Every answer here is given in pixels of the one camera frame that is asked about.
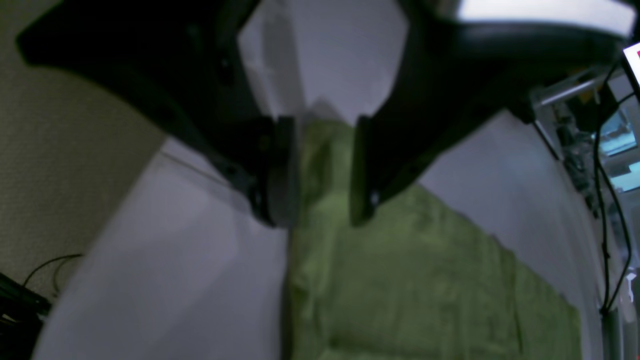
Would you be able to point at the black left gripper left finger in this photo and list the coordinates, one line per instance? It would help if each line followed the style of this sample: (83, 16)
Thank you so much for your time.
(178, 62)

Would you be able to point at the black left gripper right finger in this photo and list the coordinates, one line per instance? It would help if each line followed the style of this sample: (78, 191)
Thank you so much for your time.
(462, 62)

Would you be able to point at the green T-shirt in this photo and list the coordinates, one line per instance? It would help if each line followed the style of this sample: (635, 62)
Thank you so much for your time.
(419, 281)

